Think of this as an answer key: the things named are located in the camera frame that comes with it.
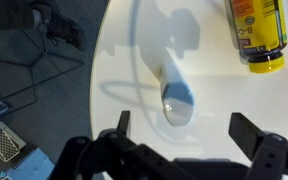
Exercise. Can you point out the light blue box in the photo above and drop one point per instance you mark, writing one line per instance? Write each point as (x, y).
(30, 166)

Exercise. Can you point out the white perforated box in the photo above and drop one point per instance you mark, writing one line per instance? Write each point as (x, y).
(4, 141)

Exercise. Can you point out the person's dark trouser leg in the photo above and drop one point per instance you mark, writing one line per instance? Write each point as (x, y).
(10, 13)

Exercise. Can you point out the yellow vitamin bottle black cap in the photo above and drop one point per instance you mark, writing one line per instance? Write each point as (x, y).
(259, 30)

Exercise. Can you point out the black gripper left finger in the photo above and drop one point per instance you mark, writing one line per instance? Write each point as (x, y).
(124, 123)

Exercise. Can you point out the black shoe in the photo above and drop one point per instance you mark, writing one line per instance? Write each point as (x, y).
(65, 30)

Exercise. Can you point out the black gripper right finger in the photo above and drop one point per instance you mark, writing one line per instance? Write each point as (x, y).
(247, 133)

